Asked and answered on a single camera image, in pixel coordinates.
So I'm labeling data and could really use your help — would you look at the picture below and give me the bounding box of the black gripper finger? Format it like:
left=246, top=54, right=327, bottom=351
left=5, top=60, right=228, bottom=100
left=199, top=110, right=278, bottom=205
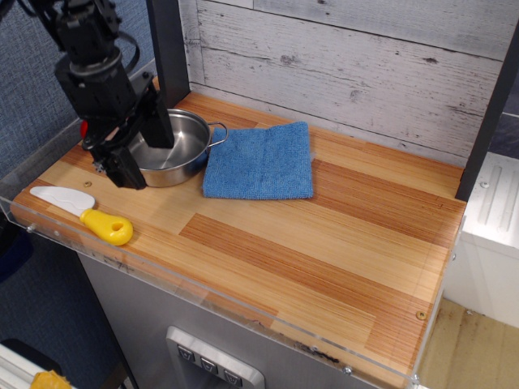
left=140, top=95, right=174, bottom=149
left=91, top=147, right=147, bottom=190

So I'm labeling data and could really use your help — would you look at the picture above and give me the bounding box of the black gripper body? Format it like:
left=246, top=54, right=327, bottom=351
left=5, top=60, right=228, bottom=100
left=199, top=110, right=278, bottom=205
left=54, top=60, right=160, bottom=150

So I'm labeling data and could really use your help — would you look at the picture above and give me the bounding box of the stainless steel pot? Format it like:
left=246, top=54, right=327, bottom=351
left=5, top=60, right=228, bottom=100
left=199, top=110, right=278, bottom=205
left=129, top=109, right=229, bottom=188

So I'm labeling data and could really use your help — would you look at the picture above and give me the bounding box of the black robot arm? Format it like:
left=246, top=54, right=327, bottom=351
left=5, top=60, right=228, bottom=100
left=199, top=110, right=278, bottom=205
left=24, top=1, right=174, bottom=190

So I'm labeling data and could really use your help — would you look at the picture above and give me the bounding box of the blue towel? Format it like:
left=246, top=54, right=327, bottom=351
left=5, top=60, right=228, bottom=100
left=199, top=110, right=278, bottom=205
left=202, top=122, right=314, bottom=200

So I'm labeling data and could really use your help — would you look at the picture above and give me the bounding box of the red and white toy sushi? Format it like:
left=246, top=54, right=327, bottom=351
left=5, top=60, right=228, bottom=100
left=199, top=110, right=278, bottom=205
left=79, top=120, right=88, bottom=139

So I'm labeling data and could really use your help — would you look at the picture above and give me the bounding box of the silver dispenser panel with buttons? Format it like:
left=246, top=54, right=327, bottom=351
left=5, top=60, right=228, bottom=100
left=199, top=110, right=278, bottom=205
left=166, top=326, right=265, bottom=389

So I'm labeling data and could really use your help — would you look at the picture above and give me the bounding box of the yellow object at bottom left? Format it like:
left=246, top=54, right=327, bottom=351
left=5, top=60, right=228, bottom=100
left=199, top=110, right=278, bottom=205
left=29, top=370, right=72, bottom=389

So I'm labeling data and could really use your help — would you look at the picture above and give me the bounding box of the clear acrylic table guard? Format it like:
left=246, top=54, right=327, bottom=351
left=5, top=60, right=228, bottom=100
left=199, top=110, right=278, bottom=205
left=0, top=58, right=467, bottom=389

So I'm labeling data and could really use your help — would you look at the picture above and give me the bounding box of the white side appliance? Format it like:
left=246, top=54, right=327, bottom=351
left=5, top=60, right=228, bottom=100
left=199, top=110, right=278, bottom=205
left=444, top=152, right=518, bottom=327

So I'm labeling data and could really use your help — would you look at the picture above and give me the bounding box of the white toy knife yellow handle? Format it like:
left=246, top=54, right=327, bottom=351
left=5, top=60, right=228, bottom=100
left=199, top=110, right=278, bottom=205
left=29, top=186, right=134, bottom=246

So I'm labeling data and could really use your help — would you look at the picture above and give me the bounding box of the black cable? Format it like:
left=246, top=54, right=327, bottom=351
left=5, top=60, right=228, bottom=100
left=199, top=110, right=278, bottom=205
left=117, top=32, right=142, bottom=76

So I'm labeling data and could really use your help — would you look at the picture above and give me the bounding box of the dark left vertical post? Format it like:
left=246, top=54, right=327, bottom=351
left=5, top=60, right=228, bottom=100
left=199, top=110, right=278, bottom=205
left=146, top=0, right=191, bottom=108

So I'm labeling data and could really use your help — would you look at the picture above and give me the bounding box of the dark vertical post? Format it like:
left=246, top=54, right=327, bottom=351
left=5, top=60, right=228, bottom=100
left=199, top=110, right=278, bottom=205
left=146, top=0, right=191, bottom=108
left=455, top=25, right=518, bottom=202

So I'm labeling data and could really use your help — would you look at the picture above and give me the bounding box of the dark right vertical post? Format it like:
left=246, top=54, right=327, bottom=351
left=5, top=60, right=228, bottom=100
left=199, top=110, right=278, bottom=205
left=455, top=25, right=518, bottom=202

